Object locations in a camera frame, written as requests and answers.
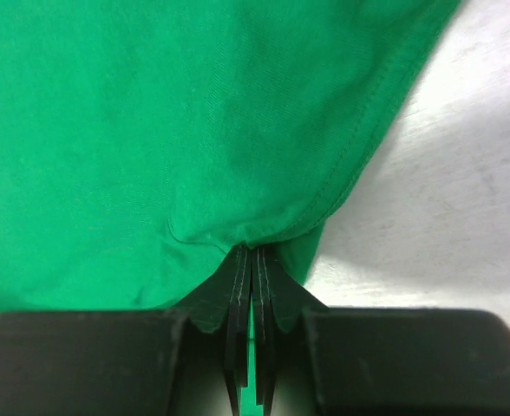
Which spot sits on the green t shirt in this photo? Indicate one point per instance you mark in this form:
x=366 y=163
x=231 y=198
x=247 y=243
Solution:
x=141 y=140

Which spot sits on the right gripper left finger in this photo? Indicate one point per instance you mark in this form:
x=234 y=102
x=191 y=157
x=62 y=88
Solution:
x=190 y=359

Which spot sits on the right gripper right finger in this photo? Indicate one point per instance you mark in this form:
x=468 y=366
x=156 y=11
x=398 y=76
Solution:
x=312 y=359

